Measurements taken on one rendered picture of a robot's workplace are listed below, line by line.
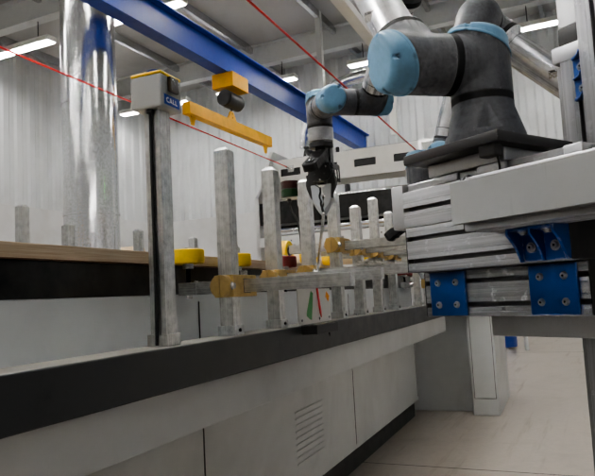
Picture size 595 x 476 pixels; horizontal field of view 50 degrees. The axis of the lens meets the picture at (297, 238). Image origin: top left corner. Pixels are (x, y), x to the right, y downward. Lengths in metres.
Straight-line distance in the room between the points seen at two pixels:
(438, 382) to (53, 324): 3.30
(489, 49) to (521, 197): 0.38
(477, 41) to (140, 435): 0.93
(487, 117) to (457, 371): 3.18
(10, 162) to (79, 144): 4.97
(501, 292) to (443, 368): 3.10
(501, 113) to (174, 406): 0.81
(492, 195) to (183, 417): 0.72
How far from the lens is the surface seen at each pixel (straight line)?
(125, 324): 1.47
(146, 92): 1.27
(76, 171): 5.79
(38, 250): 1.25
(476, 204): 1.03
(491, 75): 1.25
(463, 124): 1.22
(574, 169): 0.94
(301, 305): 1.78
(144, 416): 1.20
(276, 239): 1.66
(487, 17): 1.80
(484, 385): 4.14
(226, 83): 6.94
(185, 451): 1.69
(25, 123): 11.09
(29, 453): 1.00
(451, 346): 4.26
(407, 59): 1.19
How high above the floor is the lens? 0.78
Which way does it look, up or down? 5 degrees up
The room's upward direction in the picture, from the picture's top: 3 degrees counter-clockwise
